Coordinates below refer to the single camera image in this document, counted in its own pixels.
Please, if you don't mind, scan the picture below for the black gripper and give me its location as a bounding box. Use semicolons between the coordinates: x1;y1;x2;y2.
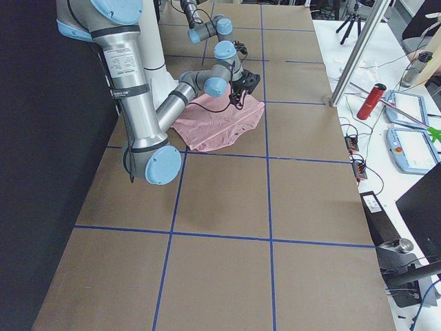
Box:
229;77;250;110

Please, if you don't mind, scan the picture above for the pink Snoopy t-shirt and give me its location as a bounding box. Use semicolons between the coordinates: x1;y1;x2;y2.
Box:
172;94;264;152

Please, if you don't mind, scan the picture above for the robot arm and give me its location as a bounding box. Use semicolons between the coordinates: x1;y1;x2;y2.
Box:
180;0;234;44
57;1;260;185

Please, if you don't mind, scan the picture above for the far orange terminal block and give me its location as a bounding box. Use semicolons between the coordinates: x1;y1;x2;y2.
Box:
345;134;359;153

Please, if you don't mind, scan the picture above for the orange terminal block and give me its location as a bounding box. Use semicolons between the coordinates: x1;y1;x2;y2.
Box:
349;153;367;183
345;134;359;153

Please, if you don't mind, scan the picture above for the near orange terminal block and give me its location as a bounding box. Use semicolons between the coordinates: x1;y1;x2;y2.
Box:
349;153;367;183

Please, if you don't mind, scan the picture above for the red cylinder tube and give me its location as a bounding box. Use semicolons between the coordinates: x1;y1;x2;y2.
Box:
356;83;387;120

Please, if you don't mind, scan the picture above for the small black tripod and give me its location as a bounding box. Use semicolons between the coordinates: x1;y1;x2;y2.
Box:
336;1;362;45

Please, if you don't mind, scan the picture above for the far blue teach pendant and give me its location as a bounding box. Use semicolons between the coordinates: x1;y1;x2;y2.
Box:
384;90;429;129

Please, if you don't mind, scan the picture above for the blue teach pendant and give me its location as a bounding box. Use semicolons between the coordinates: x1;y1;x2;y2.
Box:
386;128;440;175
384;90;429;129

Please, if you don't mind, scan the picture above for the near blue teach pendant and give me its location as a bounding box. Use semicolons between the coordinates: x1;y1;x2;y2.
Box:
386;128;440;175

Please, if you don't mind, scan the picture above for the clear water bottle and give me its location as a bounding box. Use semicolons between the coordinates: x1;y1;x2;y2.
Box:
400;51;433;88

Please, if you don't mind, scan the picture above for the black box with label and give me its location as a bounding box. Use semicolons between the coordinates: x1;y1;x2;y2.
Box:
360;191;401;246

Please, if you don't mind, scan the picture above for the reacher grabber stick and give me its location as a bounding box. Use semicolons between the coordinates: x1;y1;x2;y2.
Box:
350;82;440;142

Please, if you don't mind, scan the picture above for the black monitor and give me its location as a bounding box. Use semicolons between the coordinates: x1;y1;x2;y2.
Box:
396;164;440;261

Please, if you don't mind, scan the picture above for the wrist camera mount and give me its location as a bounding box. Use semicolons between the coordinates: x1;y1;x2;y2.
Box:
233;41;248;56
240;69;260;94

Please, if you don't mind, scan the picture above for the aluminium frame post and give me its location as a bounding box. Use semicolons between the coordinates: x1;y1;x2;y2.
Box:
329;1;390;107

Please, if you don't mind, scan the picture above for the black desk clamp mount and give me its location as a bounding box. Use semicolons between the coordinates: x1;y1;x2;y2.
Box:
376;241;440;308

